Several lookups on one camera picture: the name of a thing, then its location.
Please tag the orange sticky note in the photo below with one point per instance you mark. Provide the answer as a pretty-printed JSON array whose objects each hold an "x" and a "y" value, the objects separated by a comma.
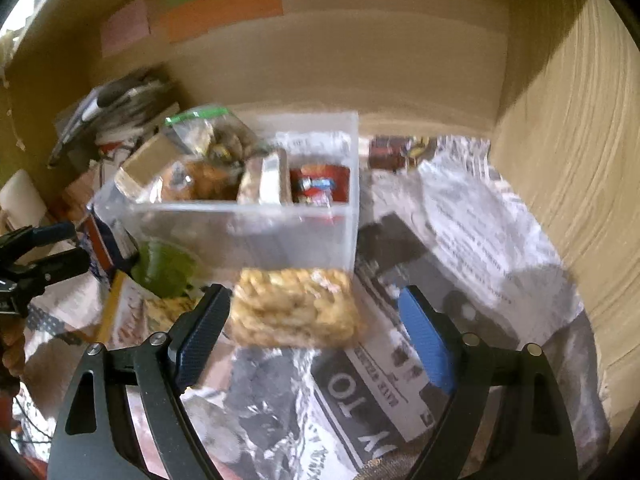
[{"x": 225, "y": 10}]

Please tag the blue red snack packet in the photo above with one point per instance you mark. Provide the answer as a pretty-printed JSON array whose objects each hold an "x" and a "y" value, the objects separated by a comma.
[{"x": 102, "y": 250}]

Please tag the clear zip bag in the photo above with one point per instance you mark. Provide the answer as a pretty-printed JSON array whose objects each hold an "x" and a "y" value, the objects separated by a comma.
[{"x": 210, "y": 132}]

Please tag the green jelly packet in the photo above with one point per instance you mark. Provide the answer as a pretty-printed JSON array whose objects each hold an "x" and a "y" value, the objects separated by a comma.
[{"x": 162, "y": 267}]

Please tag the orange cracker packet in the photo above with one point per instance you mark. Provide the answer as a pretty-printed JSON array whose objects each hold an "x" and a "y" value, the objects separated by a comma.
[{"x": 205, "y": 180}]

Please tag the yellow white snack packet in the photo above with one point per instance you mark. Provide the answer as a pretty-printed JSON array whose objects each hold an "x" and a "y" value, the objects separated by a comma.
[{"x": 145, "y": 312}]

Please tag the brown biscuit bar packet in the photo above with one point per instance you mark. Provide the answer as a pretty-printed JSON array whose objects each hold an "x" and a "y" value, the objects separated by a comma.
[{"x": 267, "y": 177}]

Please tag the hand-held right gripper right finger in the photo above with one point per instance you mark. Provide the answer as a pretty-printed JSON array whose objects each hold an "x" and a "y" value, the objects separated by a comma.
[{"x": 425, "y": 342}]

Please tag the wooden desk hutch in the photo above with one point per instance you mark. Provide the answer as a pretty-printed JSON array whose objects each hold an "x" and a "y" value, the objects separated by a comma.
[{"x": 400, "y": 60}]

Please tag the clear plastic container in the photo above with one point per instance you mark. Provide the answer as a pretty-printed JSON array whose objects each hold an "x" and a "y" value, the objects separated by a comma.
[{"x": 240, "y": 235}]

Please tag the bread packet white label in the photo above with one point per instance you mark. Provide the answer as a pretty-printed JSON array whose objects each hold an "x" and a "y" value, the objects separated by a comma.
[{"x": 145, "y": 162}]

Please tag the stack of books and papers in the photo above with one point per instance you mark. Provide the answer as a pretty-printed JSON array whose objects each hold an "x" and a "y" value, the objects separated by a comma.
[{"x": 115, "y": 100}]

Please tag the pink sticky note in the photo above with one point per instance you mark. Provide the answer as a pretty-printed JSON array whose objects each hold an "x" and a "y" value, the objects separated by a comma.
[{"x": 125, "y": 27}]

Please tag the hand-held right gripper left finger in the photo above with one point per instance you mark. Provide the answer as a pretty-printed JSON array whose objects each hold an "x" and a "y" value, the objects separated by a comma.
[{"x": 200, "y": 342}]

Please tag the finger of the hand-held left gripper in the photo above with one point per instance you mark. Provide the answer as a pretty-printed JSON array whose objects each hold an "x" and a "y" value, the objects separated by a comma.
[
  {"x": 50, "y": 233},
  {"x": 60, "y": 265}
]

